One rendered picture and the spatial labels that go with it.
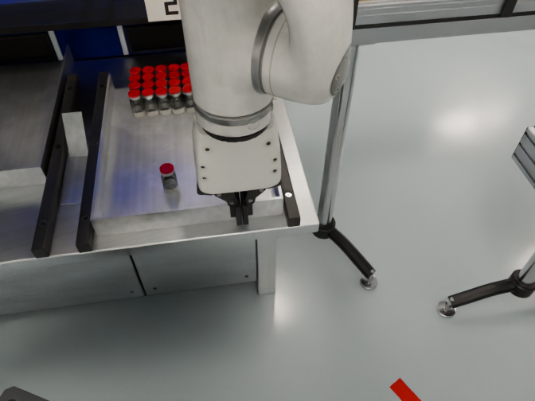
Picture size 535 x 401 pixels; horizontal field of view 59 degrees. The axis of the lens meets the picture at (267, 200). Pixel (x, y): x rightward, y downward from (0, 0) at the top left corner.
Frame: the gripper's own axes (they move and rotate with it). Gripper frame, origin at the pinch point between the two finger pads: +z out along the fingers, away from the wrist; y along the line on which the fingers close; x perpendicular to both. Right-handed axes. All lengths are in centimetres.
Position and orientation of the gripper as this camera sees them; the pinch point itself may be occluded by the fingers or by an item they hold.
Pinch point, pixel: (240, 208)
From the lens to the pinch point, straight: 62.8
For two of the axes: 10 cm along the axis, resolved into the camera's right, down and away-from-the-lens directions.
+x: 1.5, 7.4, -6.5
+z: 0.0, 6.6, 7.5
